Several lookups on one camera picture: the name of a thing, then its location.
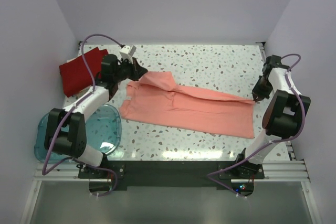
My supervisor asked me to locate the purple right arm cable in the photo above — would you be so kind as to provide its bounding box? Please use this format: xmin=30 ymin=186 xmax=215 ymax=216
xmin=207 ymin=54 xmax=306 ymax=191

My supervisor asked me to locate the salmon pink t-shirt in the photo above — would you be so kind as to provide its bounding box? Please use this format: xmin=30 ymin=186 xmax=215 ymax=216
xmin=119 ymin=71 xmax=255 ymax=139

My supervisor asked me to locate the folded red t-shirt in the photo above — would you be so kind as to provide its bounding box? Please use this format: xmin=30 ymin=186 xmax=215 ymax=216
xmin=59 ymin=47 xmax=108 ymax=97

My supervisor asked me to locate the blue transparent plastic bin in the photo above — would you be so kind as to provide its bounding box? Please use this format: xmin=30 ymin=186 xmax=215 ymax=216
xmin=34 ymin=104 xmax=122 ymax=163

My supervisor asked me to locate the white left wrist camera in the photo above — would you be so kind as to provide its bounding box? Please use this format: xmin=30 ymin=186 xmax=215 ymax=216
xmin=119 ymin=45 xmax=136 ymax=61

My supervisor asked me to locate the folded cream t-shirt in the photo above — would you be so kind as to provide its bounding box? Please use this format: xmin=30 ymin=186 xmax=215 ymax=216
xmin=66 ymin=48 xmax=111 ymax=98

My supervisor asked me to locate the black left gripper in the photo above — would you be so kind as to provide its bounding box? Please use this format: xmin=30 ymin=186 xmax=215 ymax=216
xmin=113 ymin=56 xmax=148 ymax=83

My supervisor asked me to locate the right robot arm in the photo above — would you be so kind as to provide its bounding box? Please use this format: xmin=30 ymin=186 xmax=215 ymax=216
xmin=230 ymin=54 xmax=311 ymax=178

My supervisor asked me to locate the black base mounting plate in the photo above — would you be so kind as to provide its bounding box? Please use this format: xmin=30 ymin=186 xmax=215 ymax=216
xmin=77 ymin=159 xmax=265 ymax=196

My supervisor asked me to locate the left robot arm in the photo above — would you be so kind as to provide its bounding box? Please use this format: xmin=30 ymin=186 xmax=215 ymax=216
xmin=43 ymin=55 xmax=148 ymax=178

